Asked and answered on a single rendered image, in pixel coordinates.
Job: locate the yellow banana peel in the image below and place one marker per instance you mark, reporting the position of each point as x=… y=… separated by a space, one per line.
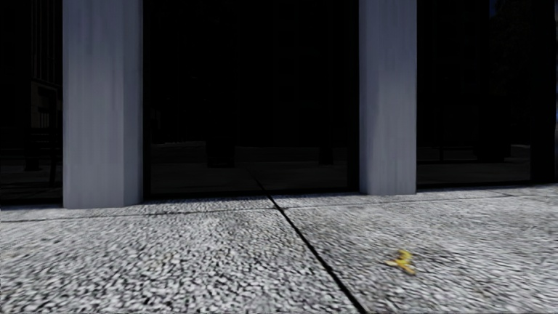
x=403 y=262

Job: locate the pale concrete building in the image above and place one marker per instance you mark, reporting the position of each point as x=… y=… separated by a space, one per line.
x=102 y=96

